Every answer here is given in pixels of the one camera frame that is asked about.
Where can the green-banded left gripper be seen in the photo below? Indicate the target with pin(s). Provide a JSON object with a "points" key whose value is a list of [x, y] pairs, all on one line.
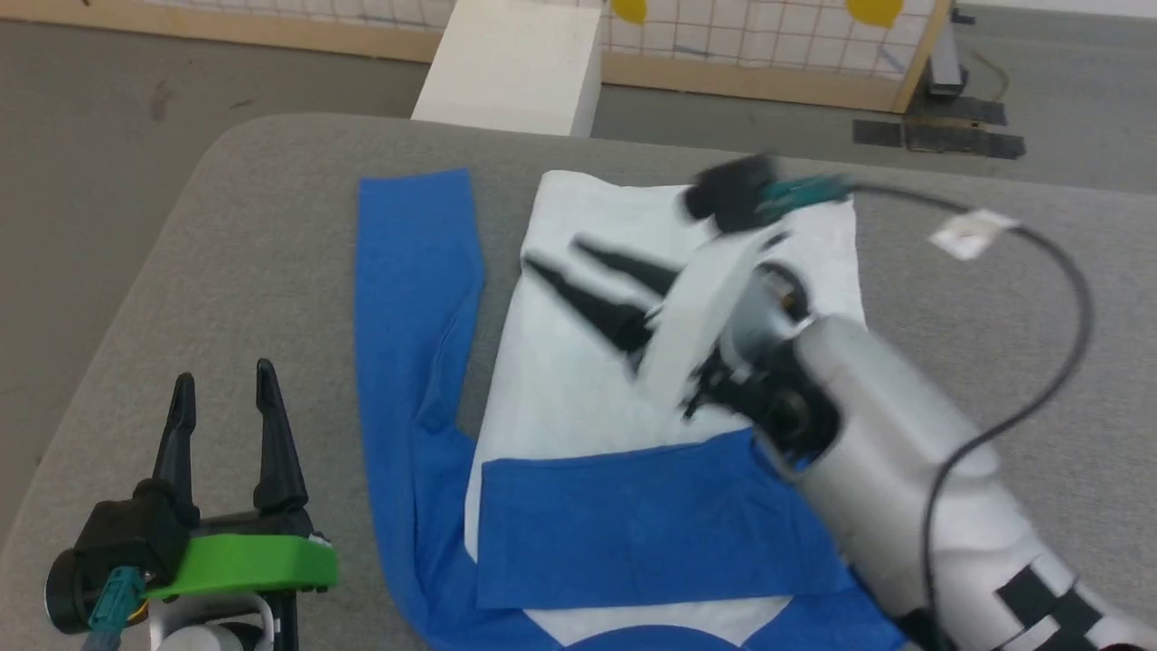
{"points": [[244, 561]]}

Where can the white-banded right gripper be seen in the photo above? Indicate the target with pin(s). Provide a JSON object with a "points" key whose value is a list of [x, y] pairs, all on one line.
{"points": [[700, 316]]}

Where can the blue and white garment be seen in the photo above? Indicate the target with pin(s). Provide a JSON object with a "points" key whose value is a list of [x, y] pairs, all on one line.
{"points": [[416, 271]]}

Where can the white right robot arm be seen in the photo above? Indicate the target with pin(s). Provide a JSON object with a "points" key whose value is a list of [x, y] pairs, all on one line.
{"points": [[904, 452]]}

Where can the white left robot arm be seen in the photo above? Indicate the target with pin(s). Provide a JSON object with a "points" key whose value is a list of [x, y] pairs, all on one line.
{"points": [[208, 628]]}

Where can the white box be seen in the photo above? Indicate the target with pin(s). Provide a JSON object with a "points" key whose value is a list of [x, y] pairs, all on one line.
{"points": [[515, 63]]}

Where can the lemon print tiled panel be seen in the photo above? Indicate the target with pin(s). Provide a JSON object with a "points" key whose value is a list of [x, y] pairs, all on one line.
{"points": [[768, 36]]}

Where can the grey metal panel stand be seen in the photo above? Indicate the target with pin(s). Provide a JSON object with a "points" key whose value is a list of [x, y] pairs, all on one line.
{"points": [[945, 59]]}

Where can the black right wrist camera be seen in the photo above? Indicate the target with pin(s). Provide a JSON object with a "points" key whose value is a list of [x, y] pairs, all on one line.
{"points": [[732, 194]]}

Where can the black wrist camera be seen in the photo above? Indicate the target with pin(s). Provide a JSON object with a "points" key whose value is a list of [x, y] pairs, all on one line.
{"points": [[732, 194], [113, 542]]}

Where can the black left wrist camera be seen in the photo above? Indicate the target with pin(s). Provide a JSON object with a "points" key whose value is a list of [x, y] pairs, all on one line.
{"points": [[113, 542]]}

